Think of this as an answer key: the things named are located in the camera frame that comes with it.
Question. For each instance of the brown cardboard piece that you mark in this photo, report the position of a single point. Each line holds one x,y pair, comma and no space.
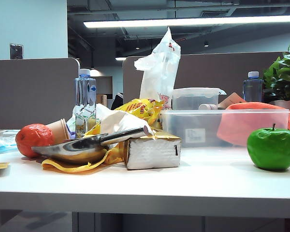
232,100

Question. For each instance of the black ceiling spot lamp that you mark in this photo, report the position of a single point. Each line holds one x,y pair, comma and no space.
206,44

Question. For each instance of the yellow cloth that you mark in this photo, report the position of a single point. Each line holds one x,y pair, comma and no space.
62,168

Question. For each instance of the grey desk partition with rounded corner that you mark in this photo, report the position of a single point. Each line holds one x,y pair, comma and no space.
26,96

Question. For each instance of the blue mask packet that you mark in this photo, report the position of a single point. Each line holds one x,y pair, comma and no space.
0,143

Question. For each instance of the gold and white tissue box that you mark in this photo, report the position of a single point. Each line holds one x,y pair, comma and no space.
152,154

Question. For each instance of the brown paper cup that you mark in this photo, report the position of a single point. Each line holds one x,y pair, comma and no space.
56,130

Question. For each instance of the metal ice scoop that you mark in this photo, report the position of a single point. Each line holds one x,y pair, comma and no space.
70,149

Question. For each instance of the orange cloth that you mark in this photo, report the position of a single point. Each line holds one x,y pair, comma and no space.
251,106

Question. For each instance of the clear water bottle with label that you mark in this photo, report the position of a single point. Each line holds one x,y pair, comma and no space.
84,91

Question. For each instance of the metal wall plate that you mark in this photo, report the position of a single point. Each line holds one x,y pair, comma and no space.
16,51

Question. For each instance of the beige cylinder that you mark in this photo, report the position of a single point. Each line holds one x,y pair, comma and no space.
207,106

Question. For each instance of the green apple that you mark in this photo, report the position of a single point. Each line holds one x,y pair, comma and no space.
270,149

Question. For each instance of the long ceiling light strip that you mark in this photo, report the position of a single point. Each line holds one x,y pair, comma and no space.
183,21

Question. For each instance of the green leafy plant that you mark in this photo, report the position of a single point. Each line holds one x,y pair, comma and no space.
285,77

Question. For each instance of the orange fruit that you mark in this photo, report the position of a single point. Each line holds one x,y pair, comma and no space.
31,140

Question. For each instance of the yellow snack bag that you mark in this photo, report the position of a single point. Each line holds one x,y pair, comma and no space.
135,107

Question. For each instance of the white bag with green print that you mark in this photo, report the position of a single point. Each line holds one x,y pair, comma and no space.
104,111

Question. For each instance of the large transparent plastic box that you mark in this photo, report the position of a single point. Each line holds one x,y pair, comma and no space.
195,120

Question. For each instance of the blue tinted water bottle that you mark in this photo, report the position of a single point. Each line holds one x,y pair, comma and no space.
252,89

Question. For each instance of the tall white plastic bag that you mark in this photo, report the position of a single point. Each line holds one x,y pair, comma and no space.
159,72

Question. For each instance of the distant cardboard box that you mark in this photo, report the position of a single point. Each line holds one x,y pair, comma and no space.
101,99

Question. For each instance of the small yellow sachet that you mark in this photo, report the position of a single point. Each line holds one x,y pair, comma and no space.
0,165

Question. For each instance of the wide grey desk partition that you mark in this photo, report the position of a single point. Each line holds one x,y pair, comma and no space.
207,70

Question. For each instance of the small transparent lidded container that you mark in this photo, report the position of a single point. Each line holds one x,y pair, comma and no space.
195,99

